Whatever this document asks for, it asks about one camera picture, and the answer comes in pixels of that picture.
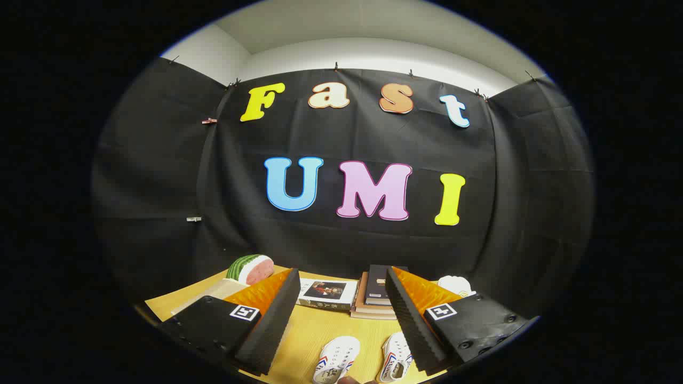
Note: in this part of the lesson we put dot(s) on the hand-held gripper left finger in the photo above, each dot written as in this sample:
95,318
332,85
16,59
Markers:
272,325

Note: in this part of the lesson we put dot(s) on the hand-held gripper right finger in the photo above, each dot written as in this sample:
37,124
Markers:
411,325

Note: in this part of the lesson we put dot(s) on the white canvas shoe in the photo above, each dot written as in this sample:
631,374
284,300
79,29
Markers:
336,354
395,357

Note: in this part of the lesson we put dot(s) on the beige fabric storage box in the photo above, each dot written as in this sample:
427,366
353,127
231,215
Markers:
213,292

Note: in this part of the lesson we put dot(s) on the black cover book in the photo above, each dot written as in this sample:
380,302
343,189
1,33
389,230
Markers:
379,282

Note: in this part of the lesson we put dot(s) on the white plush pouch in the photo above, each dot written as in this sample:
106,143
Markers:
453,285

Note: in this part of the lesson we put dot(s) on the watermelon slice plush toy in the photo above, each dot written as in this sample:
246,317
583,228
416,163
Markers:
251,269

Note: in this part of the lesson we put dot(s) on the white portrait cover book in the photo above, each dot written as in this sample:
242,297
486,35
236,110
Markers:
325,293

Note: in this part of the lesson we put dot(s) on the black backdrop cloth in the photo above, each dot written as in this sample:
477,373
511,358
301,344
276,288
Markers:
347,138

